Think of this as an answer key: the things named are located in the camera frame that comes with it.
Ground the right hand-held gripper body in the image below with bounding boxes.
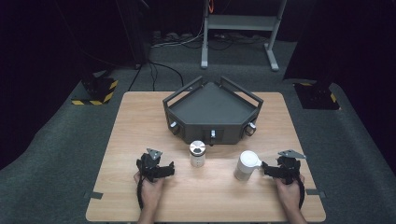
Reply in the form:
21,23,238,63
275,149,307,185

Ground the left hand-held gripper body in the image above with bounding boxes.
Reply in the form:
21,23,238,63
135,147,171,183

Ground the white cylindrical container with handle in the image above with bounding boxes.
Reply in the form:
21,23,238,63
233,149,263,182

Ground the glass jar with silver lid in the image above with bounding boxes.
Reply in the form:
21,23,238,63
189,140,207,168

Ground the black angular tray with rails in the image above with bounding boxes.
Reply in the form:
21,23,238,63
162,75,264,147

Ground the person's left hand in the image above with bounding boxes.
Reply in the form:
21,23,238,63
133,171,166,213

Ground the person's right hand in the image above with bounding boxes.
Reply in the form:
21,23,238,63
274,174,305,213

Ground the grey tape strip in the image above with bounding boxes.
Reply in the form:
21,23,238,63
83,190,105,201
305,188,327,200

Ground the black base with striped edge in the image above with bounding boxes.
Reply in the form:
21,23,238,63
292,81,341,111
71,69,120,106

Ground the dark power strip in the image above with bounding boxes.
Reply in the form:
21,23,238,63
151,30,194,44

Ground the grey metal stand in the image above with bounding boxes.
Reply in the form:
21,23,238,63
200,0,289,73

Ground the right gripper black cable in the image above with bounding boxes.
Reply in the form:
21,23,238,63
297,177,306,210

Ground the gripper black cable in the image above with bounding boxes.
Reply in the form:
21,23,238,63
297,177,306,210
136,175,146,211

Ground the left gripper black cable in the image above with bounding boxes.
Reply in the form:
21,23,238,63
136,175,146,211

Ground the black floor cable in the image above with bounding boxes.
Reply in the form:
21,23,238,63
127,61,185,92

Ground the white floor cable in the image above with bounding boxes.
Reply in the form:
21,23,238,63
150,18,207,49

